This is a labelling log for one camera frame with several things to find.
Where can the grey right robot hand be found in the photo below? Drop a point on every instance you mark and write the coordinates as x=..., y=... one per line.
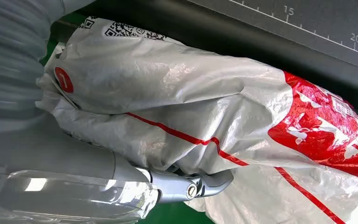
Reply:
x=58, y=160

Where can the green conveyor belt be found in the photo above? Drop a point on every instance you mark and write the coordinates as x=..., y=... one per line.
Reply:
x=172, y=215

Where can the black inbound scanning machine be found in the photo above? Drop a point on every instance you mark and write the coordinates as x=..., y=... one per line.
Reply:
x=321, y=18

